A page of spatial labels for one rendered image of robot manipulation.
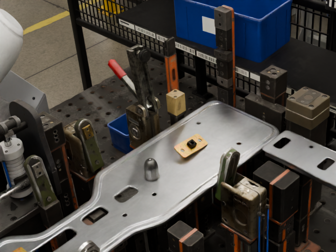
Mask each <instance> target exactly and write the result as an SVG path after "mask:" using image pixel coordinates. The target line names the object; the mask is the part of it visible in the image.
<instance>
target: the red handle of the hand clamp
mask: <svg viewBox="0 0 336 252"><path fill-rule="evenodd" d="M108 66H109V67H110V68H111V70H112V71H113V72H114V73H115V74H116V76H117V77H118V78H119V79H120V80H121V81H122V82H123V83H124V84H125V85H126V87H127V88H128V89H129V90H130V92H131V93H132V94H133V95H134V96H135V98H136V99H138V98H137V94H136V90H135V85H134V83H133V82H132V81H131V79H130V78H129V77H128V76H127V74H126V72H125V71H124V70H123V69H122V68H121V66H120V65H119V64H118V63H117V62H116V60H115V59H110V60H109V61H108ZM145 101H146V105H147V110H150V109H151V108H152V106H153V105H152V104H151V103H150V102H149V101H148V100H147V99H146V98H145Z"/></svg>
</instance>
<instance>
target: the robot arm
mask: <svg viewBox="0 0 336 252"><path fill-rule="evenodd" d="M22 45H23V28H22V26H21V25H20V24H19V23H18V21H17V20H16V19H15V18H14V17H12V16H11V15H10V14H9V13H8V12H6V11H5V10H3V9H0V83H1V82H2V80H3V79H4V78H5V77H6V75H7V74H8V72H9V71H10V70H11V68H12V67H13V65H14V64H15V62H16V60H17V58H18V56H19V54H20V52H21V48H22ZM10 103H11V102H8V101H7V100H5V99H4V98H3V97H1V96H0V123H1V122H4V121H6V120H8V119H9V118H10V117H11V115H10V110H9V105H10Z"/></svg>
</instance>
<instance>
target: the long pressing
mask: <svg viewBox="0 0 336 252"><path fill-rule="evenodd" d="M198 122H199V123H200V124H197V123H198ZM195 134H199V135H200V136H201V137H202V138H203V139H205V140H206V141H207V143H208V144H207V145H206V146H205V147H203V148H201V149H200V150H198V151H196V152H195V153H193V154H191V155H190V156H188V157H186V158H183V157H182V156H181V155H180V154H179V153H178V152H177V151H176V150H175V149H174V147H175V146H176V145H178V144H180V143H181V142H183V141H185V140H187V139H188V138H190V137H192V136H193V135H195ZM279 134H280V132H279V130H278V129H277V127H275V126H274V125H272V124H270V123H268V122H265V121H263V120H261V119H259V118H257V117H255V116H252V115H250V114H248V113H246V112H244V111H242V110H239V109H237V108H235V107H233V106H231V105H229V104H226V103H224V102H221V101H218V100H213V101H210V102H207V103H206V104H204V105H203V106H201V107H199V108H198V109H196V110H195V111H193V112H192V113H190V114H188V115H187V116H185V117H184V118H182V119H181V120H179V121H178V122H176V123H174V124H173V125H171V126H170V127H168V128H167V129H165V130H163V131H162V132H160V133H159V134H157V135H156V136H154V137H152V138H151V139H149V140H148V141H146V142H145V143H143V144H141V145H140V146H138V147H137V148H135V149H134V150H132V151H130V152H129V153H127V154H126V155H124V156H123V157H121V158H119V159H118V160H116V161H115V162H113V163H112V164H110V165H109V166H107V167H105V168H104V169H102V170H101V171H99V172H98V173H97V174H96V176H95V178H94V182H93V189H92V195H91V198H90V200H89V201H88V202H87V203H86V204H84V205H83V206H81V207H80V208H78V209H77V210H75V211H74V212H72V213H71V214H69V215H67V216H66V217H64V218H63V219H61V220H60V221H58V222H57V223H55V224H54V225H52V226H51V227H49V228H48V229H46V230H45V231H43V232H40V233H37V234H32V235H12V236H7V237H4V238H2V239H0V252H13V251H14V250H16V249H18V248H20V247H22V248H23V249H24V250H26V251H27V252H35V251H36V250H38V249H39V248H41V247H42V246H44V245H45V244H47V243H48V242H50V241H51V240H53V239H54V238H55V237H57V236H58V235H60V234H61V233H63V232H64V231H66V230H72V231H74V232H75V233H76V236H75V237H73V238H72V239H70V240H69V241H67V242H66V243H65V244H63V245H62V246H60V247H59V248H57V249H56V250H54V251H53V252H77V251H78V249H79V248H80V246H81V245H82V244H83V243H85V242H86V241H90V240H91V241H93V242H94V243H95V244H96V245H97V246H98V247H99V248H100V252H111V251H113V250H114V249H115V248H117V247H118V246H119V245H121V244H122V243H124V242H125V241H126V240H128V239H129V238H130V237H132V236H134V235H136V234H138V233H141V232H144V231H147V230H150V229H153V228H156V227H159V226H162V225H164V224H166V223H167V222H169V221H170V220H171V219H173V218H174V217H175V216H177V215H178V214H179V213H181V212H182V211H183V210H185V209H186V208H187V207H189V206H190V205H191V204H193V203H194V202H195V201H197V200H198V199H199V198H201V197H202V196H203V195H205V194H206V193H207V192H209V191H210V190H211V189H213V188H214V187H215V186H216V184H217V179H218V173H219V168H220V160H221V156H222V154H223V153H224V152H225V151H226V150H227V149H228V148H229V147H233V148H234V149H235V150H237V151H238V152H239V153H240V158H239V163H238V165H237V170H238V169H239V168H240V167H242V166H243V165H244V164H246V163H247V162H248V161H250V160H251V159H252V158H254V157H255V156H256V155H258V154H259V153H260V152H262V151H263V149H262V147H263V146H264V145H266V144H267V143H268V142H270V141H271V140H272V139H274V138H275V137H277V136H278V135H279ZM237 143H241V144H237ZM149 158H153V159H155V160H156V162H157V165H158V172H159V178H158V179H157V180H154V181H148V180H146V179H145V171H144V163H145V161H146V160H147V159H149ZM128 188H133V189H135V190H136V191H137V192H138V193H137V194H135V195H134V196H133V197H131V198H130V199H128V200H127V201H125V202H119V201H117V200H116V199H115V197H116V196H117V195H119V194H120V193H122V192H123V191H125V190H126V189H128ZM154 193H155V194H156V195H152V194H154ZM98 208H103V209H105V210H106V211H108V214H107V215H105V216H104V217H102V218H101V219H99V220H98V221H96V222H95V223H93V224H91V225H87V224H86V223H84V222H83V219H84V218H85V217H86V216H88V215H89V214H91V213H92V212H94V211H95V210H97V209H98ZM123 214H127V216H123Z"/></svg>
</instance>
